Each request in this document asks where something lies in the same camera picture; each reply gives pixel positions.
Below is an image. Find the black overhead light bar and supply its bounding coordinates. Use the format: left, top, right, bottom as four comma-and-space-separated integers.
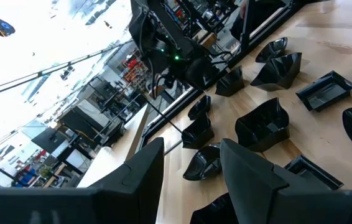
0, 39, 133, 102

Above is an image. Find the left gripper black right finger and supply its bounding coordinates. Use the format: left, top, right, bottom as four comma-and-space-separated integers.
220, 138, 352, 224

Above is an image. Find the black and blue ceiling device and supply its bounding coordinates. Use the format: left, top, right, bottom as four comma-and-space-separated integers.
0, 14, 17, 38

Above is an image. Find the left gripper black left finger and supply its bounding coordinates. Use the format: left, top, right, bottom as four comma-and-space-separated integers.
0, 137, 165, 224

